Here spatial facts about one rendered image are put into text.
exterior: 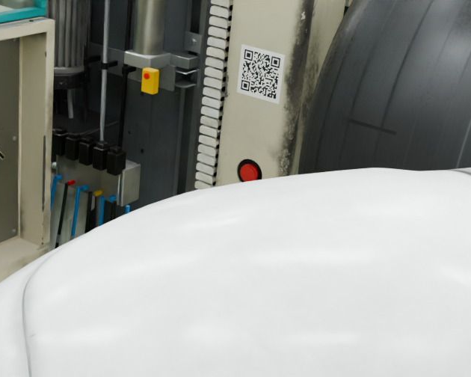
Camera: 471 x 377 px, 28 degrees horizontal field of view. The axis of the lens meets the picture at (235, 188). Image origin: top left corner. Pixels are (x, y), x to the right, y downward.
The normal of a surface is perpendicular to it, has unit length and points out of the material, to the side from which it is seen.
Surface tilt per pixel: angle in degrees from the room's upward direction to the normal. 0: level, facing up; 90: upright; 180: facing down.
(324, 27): 90
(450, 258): 29
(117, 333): 38
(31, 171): 90
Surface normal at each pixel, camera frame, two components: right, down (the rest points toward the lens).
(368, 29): -0.59, -0.40
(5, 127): 0.83, 0.29
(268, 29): -0.55, 0.27
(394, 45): -0.39, -0.31
